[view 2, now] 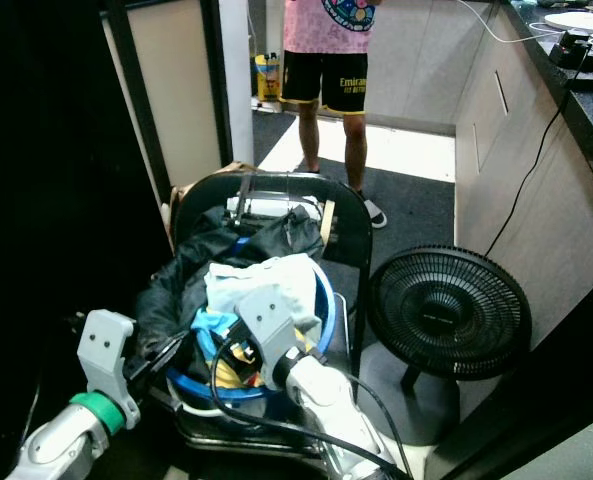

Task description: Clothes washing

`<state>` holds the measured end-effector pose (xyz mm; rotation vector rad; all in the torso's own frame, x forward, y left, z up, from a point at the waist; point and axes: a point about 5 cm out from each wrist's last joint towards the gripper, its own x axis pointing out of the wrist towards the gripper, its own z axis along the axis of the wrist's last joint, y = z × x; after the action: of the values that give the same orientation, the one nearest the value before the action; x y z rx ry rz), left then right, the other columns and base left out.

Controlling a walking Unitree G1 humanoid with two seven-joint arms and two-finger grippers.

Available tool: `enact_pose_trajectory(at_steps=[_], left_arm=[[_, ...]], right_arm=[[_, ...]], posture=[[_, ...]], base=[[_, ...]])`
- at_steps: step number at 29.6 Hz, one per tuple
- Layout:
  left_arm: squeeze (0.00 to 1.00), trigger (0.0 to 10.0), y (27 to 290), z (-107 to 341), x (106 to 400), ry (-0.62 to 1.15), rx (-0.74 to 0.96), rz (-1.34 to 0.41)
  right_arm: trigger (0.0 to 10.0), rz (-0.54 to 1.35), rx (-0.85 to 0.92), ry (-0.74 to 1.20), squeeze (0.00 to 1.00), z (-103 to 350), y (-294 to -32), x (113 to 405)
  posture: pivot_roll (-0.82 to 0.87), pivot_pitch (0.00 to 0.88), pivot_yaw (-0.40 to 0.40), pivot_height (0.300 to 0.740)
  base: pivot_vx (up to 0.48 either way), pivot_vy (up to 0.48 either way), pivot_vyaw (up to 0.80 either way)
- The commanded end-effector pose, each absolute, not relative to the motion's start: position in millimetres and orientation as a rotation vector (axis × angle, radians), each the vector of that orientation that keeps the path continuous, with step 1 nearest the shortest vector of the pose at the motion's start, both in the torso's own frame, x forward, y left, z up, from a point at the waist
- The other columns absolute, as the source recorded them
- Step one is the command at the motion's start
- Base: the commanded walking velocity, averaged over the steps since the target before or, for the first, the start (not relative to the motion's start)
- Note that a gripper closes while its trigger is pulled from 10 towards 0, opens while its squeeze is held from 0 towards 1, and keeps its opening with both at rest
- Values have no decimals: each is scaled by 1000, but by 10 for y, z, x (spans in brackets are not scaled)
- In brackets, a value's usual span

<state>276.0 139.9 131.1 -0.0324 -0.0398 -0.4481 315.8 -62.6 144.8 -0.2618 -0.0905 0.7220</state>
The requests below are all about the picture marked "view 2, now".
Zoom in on white flat box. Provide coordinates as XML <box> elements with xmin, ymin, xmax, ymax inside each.
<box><xmin>226</xmin><ymin>194</ymin><xmax>323</xmax><ymax>222</ymax></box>

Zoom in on thin black power cable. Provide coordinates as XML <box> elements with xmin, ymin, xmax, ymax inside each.
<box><xmin>486</xmin><ymin>45</ymin><xmax>589</xmax><ymax>257</ymax></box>

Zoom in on black metal chair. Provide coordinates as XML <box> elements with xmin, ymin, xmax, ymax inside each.
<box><xmin>171</xmin><ymin>168</ymin><xmax>375</xmax><ymax>463</ymax></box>

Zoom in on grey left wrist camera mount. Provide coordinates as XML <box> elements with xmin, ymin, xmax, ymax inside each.
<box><xmin>76</xmin><ymin>310</ymin><xmax>141</xmax><ymax>431</ymax></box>

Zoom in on blue and yellow garment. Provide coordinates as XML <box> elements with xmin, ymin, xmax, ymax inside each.
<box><xmin>196</xmin><ymin>308</ymin><xmax>277</xmax><ymax>387</ymax></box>

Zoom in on dark framed beige door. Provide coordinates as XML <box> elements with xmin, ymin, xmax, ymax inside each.
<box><xmin>101</xmin><ymin>0</ymin><xmax>233</xmax><ymax>203</ymax></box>

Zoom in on white garment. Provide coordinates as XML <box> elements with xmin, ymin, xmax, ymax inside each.
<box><xmin>204</xmin><ymin>255</ymin><xmax>323</xmax><ymax>323</ymax></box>

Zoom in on black garment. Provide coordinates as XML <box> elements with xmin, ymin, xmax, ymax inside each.
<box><xmin>136</xmin><ymin>205</ymin><xmax>327</xmax><ymax>353</ymax></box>

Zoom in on blue plastic laundry basin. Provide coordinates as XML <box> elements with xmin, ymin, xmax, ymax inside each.
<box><xmin>166</xmin><ymin>255</ymin><xmax>338</xmax><ymax>423</ymax></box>

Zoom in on person in pink shirt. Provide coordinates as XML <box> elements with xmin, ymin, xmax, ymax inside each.
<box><xmin>279</xmin><ymin>0</ymin><xmax>388</xmax><ymax>230</ymax></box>

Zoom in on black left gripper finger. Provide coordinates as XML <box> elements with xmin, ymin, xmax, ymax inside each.
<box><xmin>156</xmin><ymin>330</ymin><xmax>193</xmax><ymax>369</ymax></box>

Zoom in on yellow bottle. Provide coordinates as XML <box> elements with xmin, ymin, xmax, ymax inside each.
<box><xmin>254</xmin><ymin>52</ymin><xmax>283</xmax><ymax>102</ymax></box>

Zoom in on black floor fan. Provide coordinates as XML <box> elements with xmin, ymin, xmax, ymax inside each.
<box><xmin>366</xmin><ymin>245</ymin><xmax>535</xmax><ymax>447</ymax></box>

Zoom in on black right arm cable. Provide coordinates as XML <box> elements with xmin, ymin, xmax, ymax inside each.
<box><xmin>208</xmin><ymin>338</ymin><xmax>414</xmax><ymax>477</ymax></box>

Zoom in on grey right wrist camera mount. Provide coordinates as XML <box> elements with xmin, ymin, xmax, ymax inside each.
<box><xmin>236</xmin><ymin>283</ymin><xmax>313</xmax><ymax>387</ymax></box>

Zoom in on white plate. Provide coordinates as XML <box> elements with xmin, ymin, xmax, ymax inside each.
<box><xmin>541</xmin><ymin>10</ymin><xmax>593</xmax><ymax>34</ymax></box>

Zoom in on beige kitchen counter cabinet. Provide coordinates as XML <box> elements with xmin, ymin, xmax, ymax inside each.
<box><xmin>366</xmin><ymin>0</ymin><xmax>593</xmax><ymax>343</ymax></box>

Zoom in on thin white cable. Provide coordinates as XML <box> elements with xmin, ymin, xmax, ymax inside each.
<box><xmin>456</xmin><ymin>0</ymin><xmax>569</xmax><ymax>44</ymax></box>

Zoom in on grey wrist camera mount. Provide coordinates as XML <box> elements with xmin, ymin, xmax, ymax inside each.
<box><xmin>236</xmin><ymin>283</ymin><xmax>313</xmax><ymax>387</ymax></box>
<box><xmin>76</xmin><ymin>310</ymin><xmax>141</xmax><ymax>431</ymax></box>

